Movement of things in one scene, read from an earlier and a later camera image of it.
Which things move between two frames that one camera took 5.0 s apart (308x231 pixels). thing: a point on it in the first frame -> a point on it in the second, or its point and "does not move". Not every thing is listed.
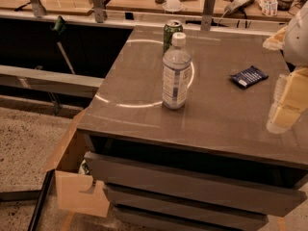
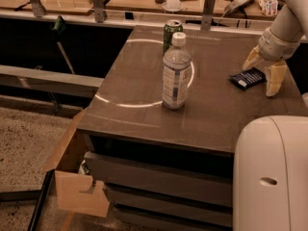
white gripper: x=297 y=41 -> x=276 y=48
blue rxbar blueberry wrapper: x=249 y=77 does not move
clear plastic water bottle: x=176 y=73 does not move
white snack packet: x=269 y=8 does not move
